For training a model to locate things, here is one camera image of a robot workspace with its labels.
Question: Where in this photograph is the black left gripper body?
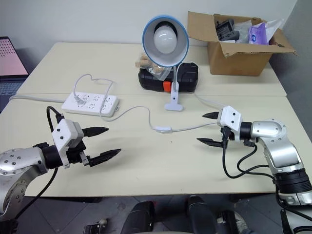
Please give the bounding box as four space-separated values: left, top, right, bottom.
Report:
66 139 93 168

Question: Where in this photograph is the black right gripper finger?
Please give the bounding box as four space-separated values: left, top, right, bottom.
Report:
202 111 221 120
196 137 224 148

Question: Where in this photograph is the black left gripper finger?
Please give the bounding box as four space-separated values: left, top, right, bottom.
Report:
82 126 110 138
89 148 122 168

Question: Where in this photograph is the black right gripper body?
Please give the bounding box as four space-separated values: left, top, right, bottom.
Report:
218 125 236 148

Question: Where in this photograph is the white power plug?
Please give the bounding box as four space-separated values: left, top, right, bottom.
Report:
73 93 85 107

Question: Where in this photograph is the blue shade clip desk lamp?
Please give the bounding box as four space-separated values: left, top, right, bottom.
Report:
142 15 190 112

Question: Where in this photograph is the white power strip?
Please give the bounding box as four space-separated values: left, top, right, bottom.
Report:
61 92 120 117

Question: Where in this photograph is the black tool case orange latch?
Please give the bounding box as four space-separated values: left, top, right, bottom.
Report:
137 61 199 94

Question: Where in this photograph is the brown cardboard box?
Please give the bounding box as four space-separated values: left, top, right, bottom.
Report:
187 10 297 77

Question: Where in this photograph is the dark rounded shape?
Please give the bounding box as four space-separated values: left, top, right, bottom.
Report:
186 195 218 234
123 200 156 234

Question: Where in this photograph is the clear bag of corks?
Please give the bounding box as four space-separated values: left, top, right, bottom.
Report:
135 52 172 80

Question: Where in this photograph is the grey plastic part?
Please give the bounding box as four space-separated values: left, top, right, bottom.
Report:
215 19 241 41

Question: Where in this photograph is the white round light bulb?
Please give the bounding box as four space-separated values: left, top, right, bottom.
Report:
153 25 177 55

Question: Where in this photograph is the purple wipes pack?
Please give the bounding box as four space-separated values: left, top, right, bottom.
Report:
248 22 272 45

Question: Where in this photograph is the clear plastic bag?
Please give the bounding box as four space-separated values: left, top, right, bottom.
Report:
265 19 285 46

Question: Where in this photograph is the laptop with pink screen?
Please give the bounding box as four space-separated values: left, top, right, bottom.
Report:
0 36 30 108

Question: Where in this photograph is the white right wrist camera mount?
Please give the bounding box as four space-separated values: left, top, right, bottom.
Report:
217 105 242 141

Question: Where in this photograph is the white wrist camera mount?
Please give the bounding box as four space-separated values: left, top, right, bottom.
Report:
217 105 242 141
51 118 84 169

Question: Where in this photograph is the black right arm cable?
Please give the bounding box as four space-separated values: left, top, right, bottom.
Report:
221 126 276 180

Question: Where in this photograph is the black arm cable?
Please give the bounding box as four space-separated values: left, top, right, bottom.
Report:
14 106 65 220
221 126 276 180

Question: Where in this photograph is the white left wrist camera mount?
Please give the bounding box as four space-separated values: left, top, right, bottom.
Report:
51 118 84 169

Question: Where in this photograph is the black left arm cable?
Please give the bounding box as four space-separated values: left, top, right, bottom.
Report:
14 106 65 220

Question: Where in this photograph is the white lamp cord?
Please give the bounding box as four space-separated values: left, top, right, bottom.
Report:
74 62 229 133

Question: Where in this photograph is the white inline cord switch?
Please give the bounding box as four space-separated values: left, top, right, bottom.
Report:
154 125 173 134

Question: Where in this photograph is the white power strip cable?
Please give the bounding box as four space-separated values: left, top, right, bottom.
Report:
9 95 69 103

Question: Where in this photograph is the dark metal foot bracket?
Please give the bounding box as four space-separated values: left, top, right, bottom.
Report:
83 218 108 234
216 210 247 234

